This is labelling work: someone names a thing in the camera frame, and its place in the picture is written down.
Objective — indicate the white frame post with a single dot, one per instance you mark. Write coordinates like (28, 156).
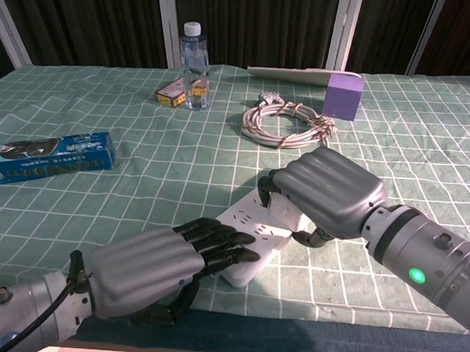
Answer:
(425, 36)
(341, 31)
(168, 24)
(8, 26)

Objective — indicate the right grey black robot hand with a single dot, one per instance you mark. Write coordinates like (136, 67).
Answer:
(334, 190)

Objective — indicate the blue cloth under tablecloth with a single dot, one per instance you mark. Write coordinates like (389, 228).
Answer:
(249, 336)

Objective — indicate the flat white board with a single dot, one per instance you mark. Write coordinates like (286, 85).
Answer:
(289, 74)

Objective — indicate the green checked tablecloth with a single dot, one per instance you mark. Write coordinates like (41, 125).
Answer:
(141, 138)

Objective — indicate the blue cookie box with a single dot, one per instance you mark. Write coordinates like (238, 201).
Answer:
(60, 161)

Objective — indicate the clear plastic water bottle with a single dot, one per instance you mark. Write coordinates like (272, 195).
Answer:
(194, 62)

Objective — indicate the white power strip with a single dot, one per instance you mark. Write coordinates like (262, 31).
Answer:
(248, 216)

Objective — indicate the dark pleated curtain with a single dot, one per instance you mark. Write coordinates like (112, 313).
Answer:
(260, 22)

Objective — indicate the small yellow box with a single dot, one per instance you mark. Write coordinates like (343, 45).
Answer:
(170, 94)
(200, 88)

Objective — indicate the purple cube box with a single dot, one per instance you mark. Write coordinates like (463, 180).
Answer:
(341, 98)

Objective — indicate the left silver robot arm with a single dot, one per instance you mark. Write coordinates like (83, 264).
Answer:
(23, 314)

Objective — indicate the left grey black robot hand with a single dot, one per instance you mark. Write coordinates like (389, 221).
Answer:
(145, 266)

